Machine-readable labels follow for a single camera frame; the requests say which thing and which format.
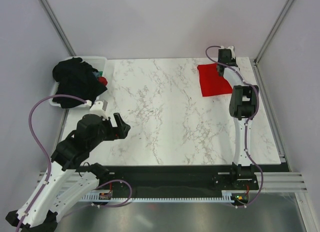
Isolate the red t shirt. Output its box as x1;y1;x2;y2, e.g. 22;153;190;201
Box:
197;63;233;97

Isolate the white plastic basket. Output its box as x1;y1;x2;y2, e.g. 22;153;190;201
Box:
48;56;109;109

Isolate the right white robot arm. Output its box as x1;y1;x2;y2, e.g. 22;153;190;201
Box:
217;46;259;167

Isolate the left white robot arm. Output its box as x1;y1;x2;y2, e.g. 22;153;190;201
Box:
5;113;131;232

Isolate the red cloth in basket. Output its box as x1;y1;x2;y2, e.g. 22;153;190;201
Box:
98;76;108;86

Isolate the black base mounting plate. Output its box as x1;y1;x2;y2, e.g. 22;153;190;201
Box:
103;165;260;198

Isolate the black t shirt pile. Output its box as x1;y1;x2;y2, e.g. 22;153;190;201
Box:
51;57;109;109

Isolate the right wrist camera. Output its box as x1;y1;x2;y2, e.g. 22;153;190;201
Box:
218;46;236;60

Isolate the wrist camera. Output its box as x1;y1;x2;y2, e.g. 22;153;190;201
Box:
218;46;236;60
84;100;110;120

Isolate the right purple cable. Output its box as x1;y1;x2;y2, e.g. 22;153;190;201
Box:
205;45;265;210

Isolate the purple cable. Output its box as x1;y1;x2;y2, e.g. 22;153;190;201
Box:
205;45;265;210
16;95;133;232

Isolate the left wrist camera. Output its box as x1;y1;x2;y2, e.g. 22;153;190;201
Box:
84;100;110;120

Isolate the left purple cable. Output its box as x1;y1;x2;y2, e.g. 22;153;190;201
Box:
16;95;133;232

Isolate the right aluminium frame post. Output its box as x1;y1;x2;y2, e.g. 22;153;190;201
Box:
253;0;296;66

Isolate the aluminium frame post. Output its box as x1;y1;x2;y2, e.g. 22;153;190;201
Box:
38;0;77;56
253;0;296;66

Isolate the white slotted cable duct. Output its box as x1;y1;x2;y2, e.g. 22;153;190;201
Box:
79;191;249;203

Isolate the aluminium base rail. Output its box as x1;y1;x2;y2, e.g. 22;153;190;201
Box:
37;172;307;192

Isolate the left aluminium frame post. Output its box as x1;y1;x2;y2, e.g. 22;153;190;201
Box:
38;0;77;56

